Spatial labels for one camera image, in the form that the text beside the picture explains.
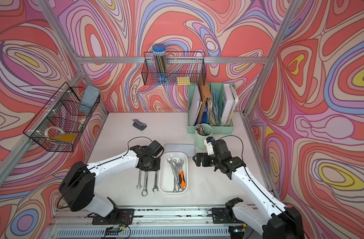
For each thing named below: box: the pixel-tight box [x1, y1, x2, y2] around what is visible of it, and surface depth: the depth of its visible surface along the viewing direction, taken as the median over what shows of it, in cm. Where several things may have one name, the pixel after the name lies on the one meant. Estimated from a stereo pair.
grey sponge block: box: [81, 84, 100, 108], surface depth 82 cm
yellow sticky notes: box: [176, 76, 191, 86], surface depth 92 cm
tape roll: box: [44, 126, 66, 139], surface depth 68 cm
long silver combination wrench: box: [141, 171, 149, 197], surface depth 86 cm
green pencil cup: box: [194, 123, 214, 150], surface depth 91 cm
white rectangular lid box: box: [164, 143, 196, 156], surface depth 97 cm
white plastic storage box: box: [158, 151, 189, 195], surface depth 88 cm
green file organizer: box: [187, 82, 235, 135], surface depth 101 cm
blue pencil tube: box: [152, 43, 168, 85], surface depth 77 cm
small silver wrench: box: [136, 168, 142, 190], surface depth 86 cm
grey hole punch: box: [132, 119, 147, 131], surface depth 112 cm
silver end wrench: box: [152, 170, 159, 193], surface depth 86 cm
